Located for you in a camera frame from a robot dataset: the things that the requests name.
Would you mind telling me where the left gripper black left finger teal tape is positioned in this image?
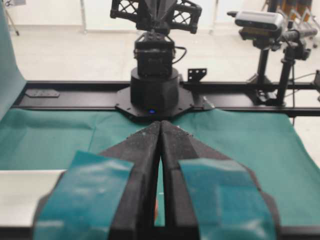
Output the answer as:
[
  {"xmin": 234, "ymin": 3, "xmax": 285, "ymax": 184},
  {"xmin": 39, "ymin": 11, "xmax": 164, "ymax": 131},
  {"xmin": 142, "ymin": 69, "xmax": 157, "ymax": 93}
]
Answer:
[{"xmin": 32, "ymin": 121, "xmax": 160, "ymax": 240}]

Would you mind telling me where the left gripper black right finger teal tape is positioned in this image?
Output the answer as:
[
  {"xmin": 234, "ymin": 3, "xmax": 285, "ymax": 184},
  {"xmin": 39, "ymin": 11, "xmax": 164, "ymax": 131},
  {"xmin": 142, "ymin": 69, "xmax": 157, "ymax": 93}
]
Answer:
[{"xmin": 160, "ymin": 121, "xmax": 278, "ymax": 240}]

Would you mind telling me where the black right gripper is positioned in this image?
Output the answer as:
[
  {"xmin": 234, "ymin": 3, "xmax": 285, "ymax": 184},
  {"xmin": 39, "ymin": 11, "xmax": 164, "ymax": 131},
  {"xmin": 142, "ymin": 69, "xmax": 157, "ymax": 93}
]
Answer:
[{"xmin": 110, "ymin": 0, "xmax": 202, "ymax": 35}]

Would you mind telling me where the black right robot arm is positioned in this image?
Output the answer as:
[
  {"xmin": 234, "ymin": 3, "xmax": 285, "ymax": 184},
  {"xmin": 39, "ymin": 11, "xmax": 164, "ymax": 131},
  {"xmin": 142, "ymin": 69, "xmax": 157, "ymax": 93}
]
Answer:
[{"xmin": 110, "ymin": 0, "xmax": 278, "ymax": 240}]

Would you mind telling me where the white plastic case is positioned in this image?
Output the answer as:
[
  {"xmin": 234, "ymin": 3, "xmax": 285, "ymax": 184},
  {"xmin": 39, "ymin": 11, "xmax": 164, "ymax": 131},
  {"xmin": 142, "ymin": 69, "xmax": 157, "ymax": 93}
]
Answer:
[{"xmin": 0, "ymin": 169, "xmax": 65, "ymax": 227}]

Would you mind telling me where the green table cloth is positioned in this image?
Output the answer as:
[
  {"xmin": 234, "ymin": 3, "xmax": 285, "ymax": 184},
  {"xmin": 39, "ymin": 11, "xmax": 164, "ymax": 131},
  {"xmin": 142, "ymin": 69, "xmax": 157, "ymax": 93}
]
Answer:
[{"xmin": 0, "ymin": 109, "xmax": 320, "ymax": 226}]

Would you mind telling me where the black metal bracket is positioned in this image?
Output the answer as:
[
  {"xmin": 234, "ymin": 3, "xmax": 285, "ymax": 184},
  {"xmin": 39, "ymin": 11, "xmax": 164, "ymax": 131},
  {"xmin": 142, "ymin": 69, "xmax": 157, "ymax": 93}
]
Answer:
[{"xmin": 187, "ymin": 68, "xmax": 207, "ymax": 83}]

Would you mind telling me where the black frame rail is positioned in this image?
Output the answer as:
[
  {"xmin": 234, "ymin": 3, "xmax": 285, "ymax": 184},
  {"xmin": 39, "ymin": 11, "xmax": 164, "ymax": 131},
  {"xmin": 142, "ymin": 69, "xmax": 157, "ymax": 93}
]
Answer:
[{"xmin": 12, "ymin": 79, "xmax": 320, "ymax": 121}]

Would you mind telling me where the grey depth camera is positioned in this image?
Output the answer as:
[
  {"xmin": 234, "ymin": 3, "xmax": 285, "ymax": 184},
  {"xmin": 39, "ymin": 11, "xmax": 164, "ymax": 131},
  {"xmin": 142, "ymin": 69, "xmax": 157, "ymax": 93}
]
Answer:
[{"xmin": 227, "ymin": 10, "xmax": 285, "ymax": 40}]

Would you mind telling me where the black camera stand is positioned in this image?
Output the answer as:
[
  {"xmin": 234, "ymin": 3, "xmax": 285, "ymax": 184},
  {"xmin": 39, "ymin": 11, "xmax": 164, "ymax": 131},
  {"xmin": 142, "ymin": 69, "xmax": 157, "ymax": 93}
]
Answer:
[{"xmin": 239, "ymin": 22, "xmax": 318, "ymax": 106}]

